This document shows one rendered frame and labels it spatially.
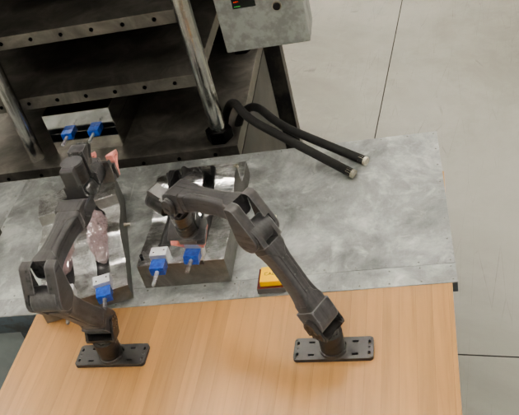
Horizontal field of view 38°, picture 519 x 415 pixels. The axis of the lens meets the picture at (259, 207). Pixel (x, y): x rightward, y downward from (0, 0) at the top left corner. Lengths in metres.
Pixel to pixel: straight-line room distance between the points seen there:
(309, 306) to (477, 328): 1.30
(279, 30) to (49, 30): 0.80
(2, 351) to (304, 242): 1.06
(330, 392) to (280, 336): 0.23
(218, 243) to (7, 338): 0.80
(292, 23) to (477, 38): 2.30
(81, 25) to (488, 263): 1.84
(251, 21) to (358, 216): 0.80
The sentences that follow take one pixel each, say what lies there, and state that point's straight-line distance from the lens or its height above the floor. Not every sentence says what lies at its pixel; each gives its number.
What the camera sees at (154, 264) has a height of 0.90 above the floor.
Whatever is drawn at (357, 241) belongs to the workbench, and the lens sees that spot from 2.19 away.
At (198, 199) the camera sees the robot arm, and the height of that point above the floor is 1.21.
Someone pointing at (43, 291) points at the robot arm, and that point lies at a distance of 1.79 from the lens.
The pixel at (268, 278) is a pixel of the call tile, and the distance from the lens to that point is 2.08.
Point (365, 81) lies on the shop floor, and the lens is 4.49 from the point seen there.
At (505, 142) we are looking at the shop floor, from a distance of 3.87.
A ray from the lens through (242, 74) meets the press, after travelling 3.17.
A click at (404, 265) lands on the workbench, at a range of 2.10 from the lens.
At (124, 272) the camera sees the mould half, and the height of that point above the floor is 0.85.
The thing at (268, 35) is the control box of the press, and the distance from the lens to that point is 2.67.
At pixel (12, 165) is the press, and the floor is 0.79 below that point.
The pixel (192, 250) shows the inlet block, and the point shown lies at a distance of 2.09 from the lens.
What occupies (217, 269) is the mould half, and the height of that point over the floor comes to 0.85.
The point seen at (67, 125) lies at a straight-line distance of 2.96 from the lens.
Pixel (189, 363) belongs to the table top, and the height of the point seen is 0.80.
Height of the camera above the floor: 2.27
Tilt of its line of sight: 38 degrees down
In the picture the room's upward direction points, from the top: 16 degrees counter-clockwise
